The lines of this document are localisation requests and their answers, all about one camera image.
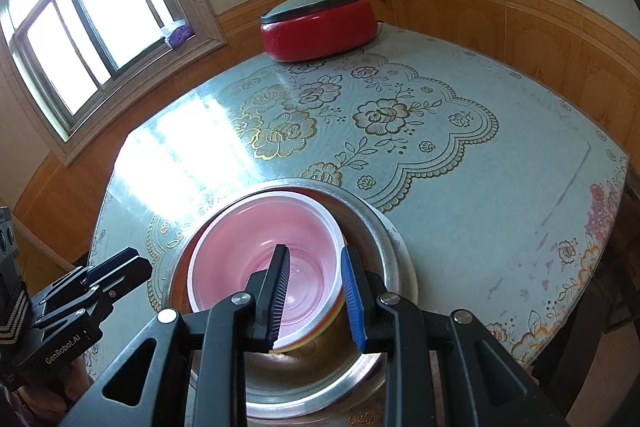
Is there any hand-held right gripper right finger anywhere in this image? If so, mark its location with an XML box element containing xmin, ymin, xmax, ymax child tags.
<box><xmin>341</xmin><ymin>246</ymin><xmax>566</xmax><ymax>427</ymax></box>

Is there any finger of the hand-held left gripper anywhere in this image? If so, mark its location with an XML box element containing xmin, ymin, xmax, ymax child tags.
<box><xmin>30</xmin><ymin>267</ymin><xmax>126</xmax><ymax>323</ymax></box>
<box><xmin>82</xmin><ymin>248</ymin><xmax>153</xmax><ymax>303</ymax></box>

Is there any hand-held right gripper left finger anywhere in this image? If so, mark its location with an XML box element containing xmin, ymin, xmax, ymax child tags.
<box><xmin>65</xmin><ymin>245</ymin><xmax>292</xmax><ymax>427</ymax></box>

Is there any stainless steel bowl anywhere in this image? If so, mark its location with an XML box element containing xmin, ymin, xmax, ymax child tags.
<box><xmin>167</xmin><ymin>179</ymin><xmax>401</xmax><ymax>420</ymax></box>

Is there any red plastic bowl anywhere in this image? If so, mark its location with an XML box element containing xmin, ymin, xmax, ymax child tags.
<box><xmin>187</xmin><ymin>192</ymin><xmax>346</xmax><ymax>343</ymax></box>

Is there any person's left hand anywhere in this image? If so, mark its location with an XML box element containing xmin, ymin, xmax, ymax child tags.
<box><xmin>65</xmin><ymin>349</ymin><xmax>96</xmax><ymax>408</ymax></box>

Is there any floral lace tablecloth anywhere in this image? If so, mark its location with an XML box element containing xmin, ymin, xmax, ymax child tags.
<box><xmin>87</xmin><ymin>24</ymin><xmax>628</xmax><ymax>427</ymax></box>

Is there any purple tissue pack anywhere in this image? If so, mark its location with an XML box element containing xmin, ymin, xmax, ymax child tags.
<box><xmin>165</xmin><ymin>21</ymin><xmax>195</xmax><ymax>48</ymax></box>

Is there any wooden chair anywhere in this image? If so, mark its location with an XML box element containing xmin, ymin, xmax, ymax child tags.
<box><xmin>531</xmin><ymin>184</ymin><xmax>640</xmax><ymax>414</ymax></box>

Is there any red electric pot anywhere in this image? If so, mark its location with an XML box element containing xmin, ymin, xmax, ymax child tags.
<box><xmin>259</xmin><ymin>0</ymin><xmax>378</xmax><ymax>62</ymax></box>

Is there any grey pot lid red knob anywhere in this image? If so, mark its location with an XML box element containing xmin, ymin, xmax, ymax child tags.
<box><xmin>261</xmin><ymin>0</ymin><xmax>364</xmax><ymax>25</ymax></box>

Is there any window with metal frame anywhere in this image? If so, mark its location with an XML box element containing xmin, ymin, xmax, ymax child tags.
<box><xmin>0</xmin><ymin>0</ymin><xmax>227</xmax><ymax>165</ymax></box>

